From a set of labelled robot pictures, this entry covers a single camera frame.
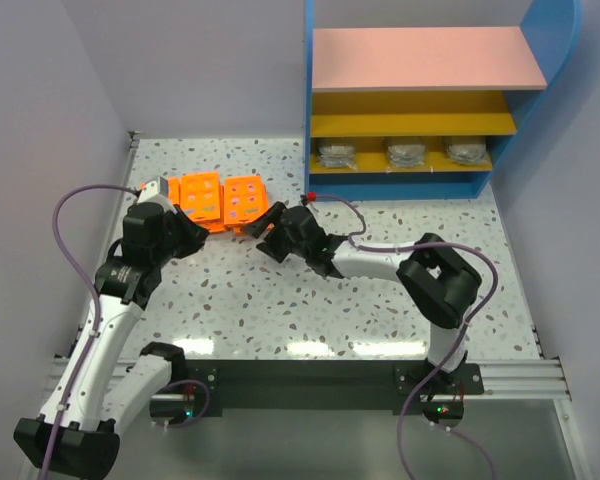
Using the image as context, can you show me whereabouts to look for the orange sponge box stack middle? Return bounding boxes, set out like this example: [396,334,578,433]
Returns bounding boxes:
[168,172,226,234]

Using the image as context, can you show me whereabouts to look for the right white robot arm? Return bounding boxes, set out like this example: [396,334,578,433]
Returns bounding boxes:
[242,202,482,395]

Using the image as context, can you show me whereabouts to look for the orange Scrub Mommy box top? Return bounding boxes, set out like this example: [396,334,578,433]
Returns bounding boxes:
[220,174,272,226]

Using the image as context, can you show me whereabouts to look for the blue pink yellow shelf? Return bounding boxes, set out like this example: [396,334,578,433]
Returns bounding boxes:
[304,1,582,200]

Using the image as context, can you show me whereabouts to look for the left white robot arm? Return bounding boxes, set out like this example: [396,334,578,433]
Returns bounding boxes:
[13,201,209,479]

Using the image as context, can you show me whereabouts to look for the bagged silver sponges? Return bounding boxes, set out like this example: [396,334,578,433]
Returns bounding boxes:
[443,136,487,165]
[384,136,427,169]
[315,138,357,170]

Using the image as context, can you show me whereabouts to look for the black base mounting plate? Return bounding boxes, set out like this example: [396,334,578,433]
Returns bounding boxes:
[179,358,484,418]

